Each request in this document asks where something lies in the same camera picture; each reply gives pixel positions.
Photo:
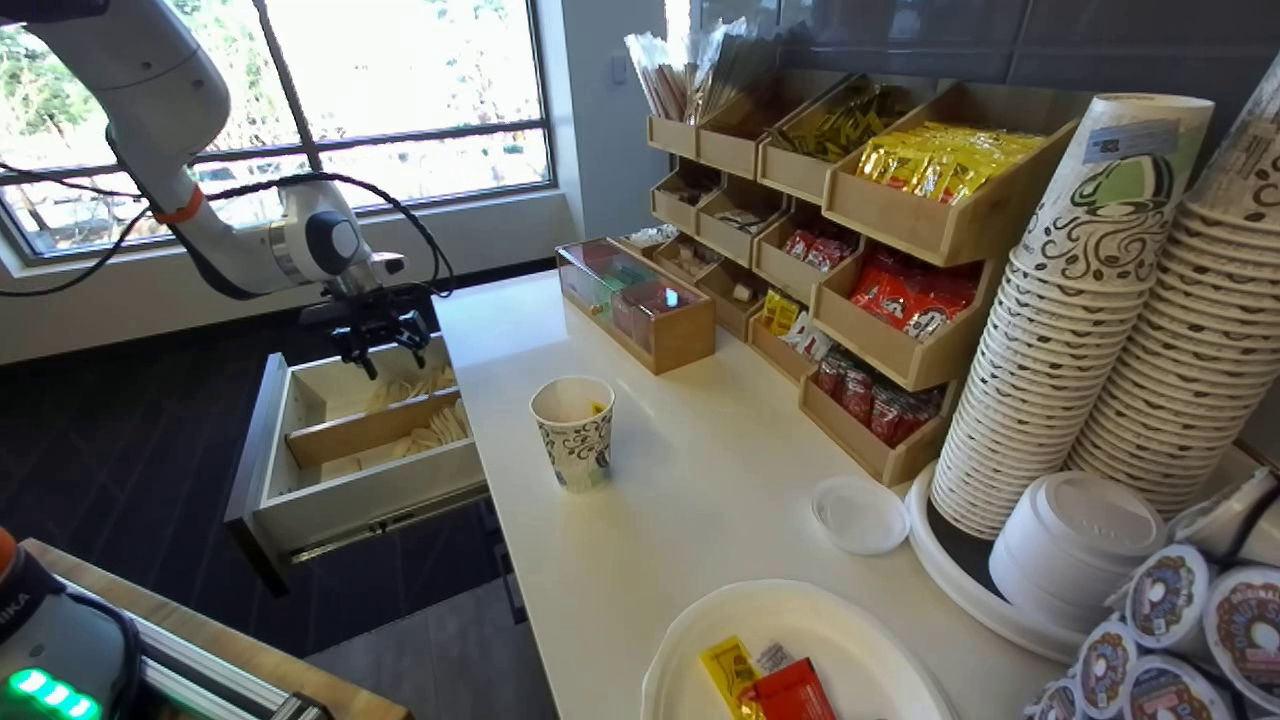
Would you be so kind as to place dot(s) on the window with dark frame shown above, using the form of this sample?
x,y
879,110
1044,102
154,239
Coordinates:
x,y
401,136

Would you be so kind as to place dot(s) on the black white patterned box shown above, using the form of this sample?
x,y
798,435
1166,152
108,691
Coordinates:
x,y
1175,624

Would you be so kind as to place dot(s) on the small wooden packet box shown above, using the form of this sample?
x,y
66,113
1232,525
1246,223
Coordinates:
x,y
651,240

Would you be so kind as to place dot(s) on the wooden drawer divider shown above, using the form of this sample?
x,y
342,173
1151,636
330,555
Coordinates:
x,y
374,426

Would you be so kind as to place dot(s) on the red snack packet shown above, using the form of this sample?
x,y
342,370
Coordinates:
x,y
794,693

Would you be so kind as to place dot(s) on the white plate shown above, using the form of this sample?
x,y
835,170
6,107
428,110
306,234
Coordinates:
x,y
802,624

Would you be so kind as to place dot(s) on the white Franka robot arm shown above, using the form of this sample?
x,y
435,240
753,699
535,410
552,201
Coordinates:
x,y
135,81

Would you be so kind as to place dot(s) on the pile of red snack packets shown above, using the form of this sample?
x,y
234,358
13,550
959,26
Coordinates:
x,y
915,295
818,245

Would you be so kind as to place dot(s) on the tall stack of paper cups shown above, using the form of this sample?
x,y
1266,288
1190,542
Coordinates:
x,y
1200,344
1053,333

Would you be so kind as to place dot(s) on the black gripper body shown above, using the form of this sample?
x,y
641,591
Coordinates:
x,y
365,313

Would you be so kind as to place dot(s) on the white round tray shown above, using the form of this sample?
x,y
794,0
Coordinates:
x,y
954,564

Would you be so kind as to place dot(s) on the patterned paper cup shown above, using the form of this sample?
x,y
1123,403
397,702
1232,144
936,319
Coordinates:
x,y
579,435

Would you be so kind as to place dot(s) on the wooden snack organizer shelf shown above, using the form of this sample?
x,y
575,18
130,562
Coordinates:
x,y
906,226

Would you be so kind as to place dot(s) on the single white cup lid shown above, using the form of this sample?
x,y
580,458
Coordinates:
x,y
860,516

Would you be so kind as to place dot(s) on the clear bag of stirrers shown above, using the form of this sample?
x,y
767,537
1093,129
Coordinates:
x,y
675,75

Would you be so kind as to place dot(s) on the stack of white cup lids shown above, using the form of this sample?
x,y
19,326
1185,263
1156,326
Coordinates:
x,y
1073,542

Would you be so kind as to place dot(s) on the pile of yellow snack packets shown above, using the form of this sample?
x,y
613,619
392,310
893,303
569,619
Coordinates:
x,y
946,161

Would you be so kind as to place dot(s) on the open dark wood drawer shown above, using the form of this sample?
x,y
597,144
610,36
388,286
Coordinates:
x,y
362,503

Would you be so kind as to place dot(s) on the wooden tea box clear lid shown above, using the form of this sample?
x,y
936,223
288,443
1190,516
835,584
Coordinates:
x,y
653,322

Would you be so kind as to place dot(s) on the pile of dark yellow packets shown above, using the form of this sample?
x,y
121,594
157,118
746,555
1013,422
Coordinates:
x,y
853,120

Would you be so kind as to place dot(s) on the yellow snack packet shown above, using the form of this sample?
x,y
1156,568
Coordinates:
x,y
729,674

